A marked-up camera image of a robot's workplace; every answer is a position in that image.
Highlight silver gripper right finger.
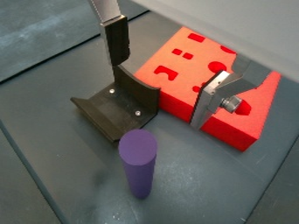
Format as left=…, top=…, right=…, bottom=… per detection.
left=190, top=54, right=271, bottom=130

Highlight gripper black and silver left finger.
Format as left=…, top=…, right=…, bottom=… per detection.
left=88, top=0, right=130, bottom=67

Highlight purple cylinder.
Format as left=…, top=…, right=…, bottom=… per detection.
left=118, top=129, right=158, bottom=199

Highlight red shape sorting board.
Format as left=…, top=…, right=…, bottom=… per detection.
left=135, top=27, right=281, bottom=151

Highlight black curved holder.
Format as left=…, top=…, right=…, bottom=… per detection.
left=71, top=66, right=160, bottom=143

